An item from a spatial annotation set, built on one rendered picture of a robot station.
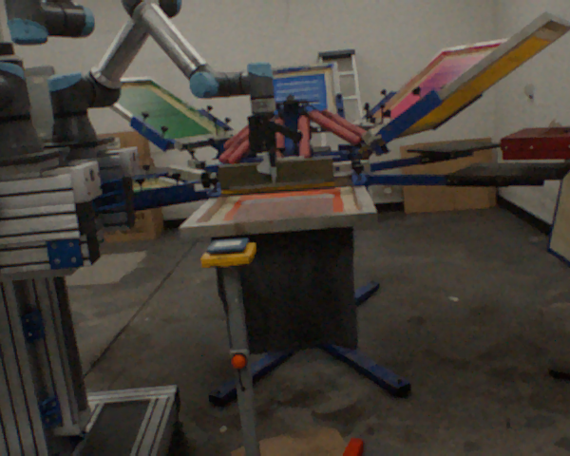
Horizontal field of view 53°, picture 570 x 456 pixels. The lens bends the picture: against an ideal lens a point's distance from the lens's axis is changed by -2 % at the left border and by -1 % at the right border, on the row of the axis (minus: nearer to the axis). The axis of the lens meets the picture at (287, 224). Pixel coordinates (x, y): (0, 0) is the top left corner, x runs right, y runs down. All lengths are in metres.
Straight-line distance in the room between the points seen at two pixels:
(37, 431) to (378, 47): 5.26
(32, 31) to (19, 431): 1.26
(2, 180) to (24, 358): 0.60
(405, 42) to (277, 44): 1.33
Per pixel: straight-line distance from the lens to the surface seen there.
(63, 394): 2.06
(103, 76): 2.16
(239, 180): 1.84
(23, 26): 1.38
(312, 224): 1.71
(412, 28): 6.51
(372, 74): 6.43
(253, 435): 1.77
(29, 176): 1.61
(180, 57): 1.78
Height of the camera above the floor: 1.34
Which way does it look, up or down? 12 degrees down
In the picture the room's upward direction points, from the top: 5 degrees counter-clockwise
